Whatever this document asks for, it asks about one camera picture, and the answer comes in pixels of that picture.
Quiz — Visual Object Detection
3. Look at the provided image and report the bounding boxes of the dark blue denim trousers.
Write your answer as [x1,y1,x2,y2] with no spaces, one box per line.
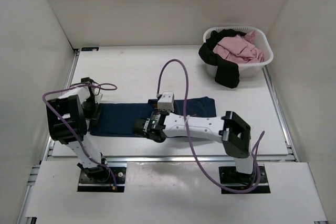
[89,97,217,137]

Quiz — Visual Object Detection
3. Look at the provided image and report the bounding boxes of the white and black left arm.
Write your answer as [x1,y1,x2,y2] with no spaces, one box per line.
[43,77,110,183]

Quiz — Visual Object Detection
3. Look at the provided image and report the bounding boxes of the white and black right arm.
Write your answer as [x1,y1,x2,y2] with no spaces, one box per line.
[133,110,255,182]

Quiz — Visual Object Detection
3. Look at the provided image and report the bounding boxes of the blue white label sticker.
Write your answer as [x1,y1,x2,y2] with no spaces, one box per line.
[81,47,99,51]

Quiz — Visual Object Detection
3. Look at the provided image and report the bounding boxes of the black garment over basket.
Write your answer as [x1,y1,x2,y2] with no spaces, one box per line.
[198,29,246,89]

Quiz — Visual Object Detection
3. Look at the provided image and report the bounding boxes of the white plastic laundry basket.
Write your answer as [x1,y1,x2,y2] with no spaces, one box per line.
[203,26,274,78]

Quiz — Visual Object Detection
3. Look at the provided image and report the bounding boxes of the pink garment in basket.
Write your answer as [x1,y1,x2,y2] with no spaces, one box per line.
[213,30,265,64]

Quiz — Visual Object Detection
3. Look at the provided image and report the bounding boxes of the aluminium frame rail left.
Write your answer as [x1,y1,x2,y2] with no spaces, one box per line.
[64,49,80,89]

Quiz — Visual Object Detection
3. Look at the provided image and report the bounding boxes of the aluminium frame rail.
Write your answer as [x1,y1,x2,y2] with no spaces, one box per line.
[64,49,80,89]
[262,67,300,162]

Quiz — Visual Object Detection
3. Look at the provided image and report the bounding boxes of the aluminium front rail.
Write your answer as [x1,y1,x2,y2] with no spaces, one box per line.
[27,153,296,186]

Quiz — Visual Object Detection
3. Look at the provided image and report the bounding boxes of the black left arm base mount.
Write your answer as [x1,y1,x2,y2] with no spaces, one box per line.
[77,163,127,193]

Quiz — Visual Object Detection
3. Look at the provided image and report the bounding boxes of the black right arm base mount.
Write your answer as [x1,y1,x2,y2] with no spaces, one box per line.
[218,165,271,194]

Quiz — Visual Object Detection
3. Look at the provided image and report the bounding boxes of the aluminium frame rail right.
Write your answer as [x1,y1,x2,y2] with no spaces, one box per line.
[262,67,300,162]

